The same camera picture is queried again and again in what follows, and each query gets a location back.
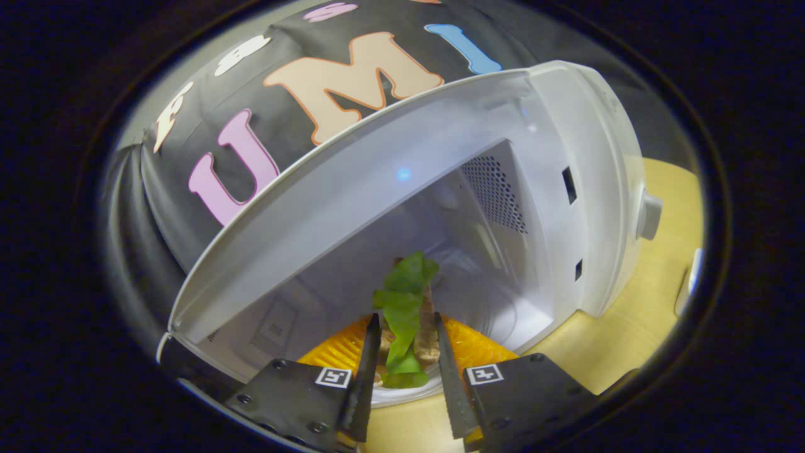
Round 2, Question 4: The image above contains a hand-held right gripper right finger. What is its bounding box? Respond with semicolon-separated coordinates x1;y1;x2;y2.
433;311;598;452

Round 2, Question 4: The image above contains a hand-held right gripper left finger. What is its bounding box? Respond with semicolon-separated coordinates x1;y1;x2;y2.
225;313;383;452

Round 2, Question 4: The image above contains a lettuce sandwich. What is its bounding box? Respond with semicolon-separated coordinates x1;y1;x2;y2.
372;252;441;389

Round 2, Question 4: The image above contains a white microwave oven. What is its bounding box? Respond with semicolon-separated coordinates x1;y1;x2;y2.
157;60;664;403

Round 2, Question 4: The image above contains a small white plate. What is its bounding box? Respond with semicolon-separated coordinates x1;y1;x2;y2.
674;247;702;316

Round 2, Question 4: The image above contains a black backdrop cloth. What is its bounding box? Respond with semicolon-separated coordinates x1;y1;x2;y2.
104;0;630;328

